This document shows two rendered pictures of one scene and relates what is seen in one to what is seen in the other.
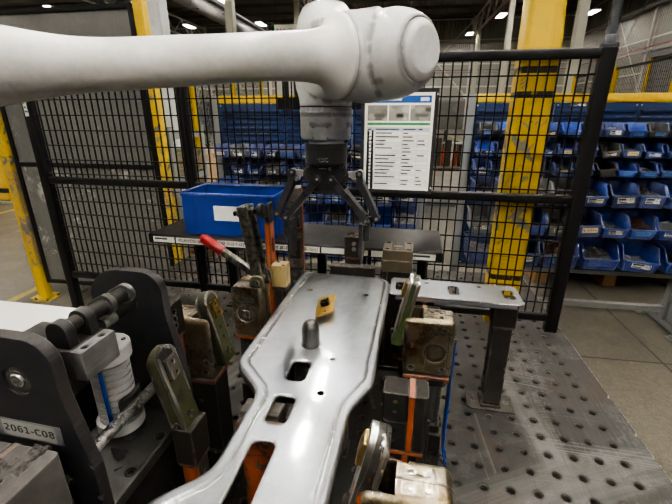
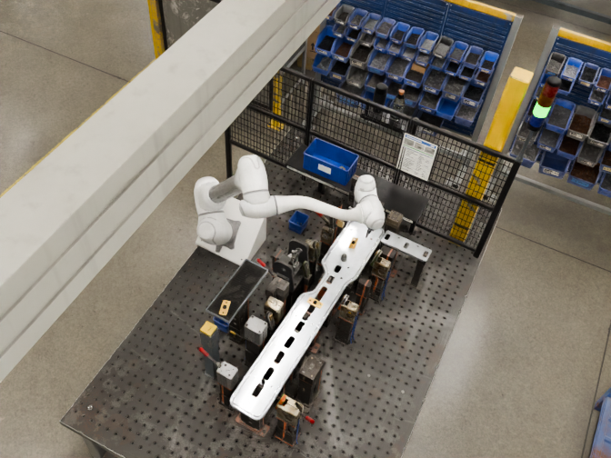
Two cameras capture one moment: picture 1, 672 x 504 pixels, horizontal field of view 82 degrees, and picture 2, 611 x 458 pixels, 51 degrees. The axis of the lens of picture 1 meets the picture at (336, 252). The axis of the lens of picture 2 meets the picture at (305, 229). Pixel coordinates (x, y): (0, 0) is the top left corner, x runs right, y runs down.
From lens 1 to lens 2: 296 cm
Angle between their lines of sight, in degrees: 33
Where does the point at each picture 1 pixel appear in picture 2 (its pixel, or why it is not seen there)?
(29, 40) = (291, 204)
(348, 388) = (348, 278)
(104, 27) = not seen: outside the picture
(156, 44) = (317, 208)
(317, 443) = (336, 291)
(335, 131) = not seen: hidden behind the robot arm
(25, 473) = (285, 285)
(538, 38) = (491, 142)
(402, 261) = (394, 224)
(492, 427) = (408, 293)
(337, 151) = not seen: hidden behind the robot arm
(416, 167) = (423, 170)
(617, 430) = (454, 307)
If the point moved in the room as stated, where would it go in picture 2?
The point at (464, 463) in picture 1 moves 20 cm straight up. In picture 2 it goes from (389, 301) to (395, 282)
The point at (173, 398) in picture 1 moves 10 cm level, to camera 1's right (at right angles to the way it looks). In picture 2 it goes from (306, 273) to (324, 277)
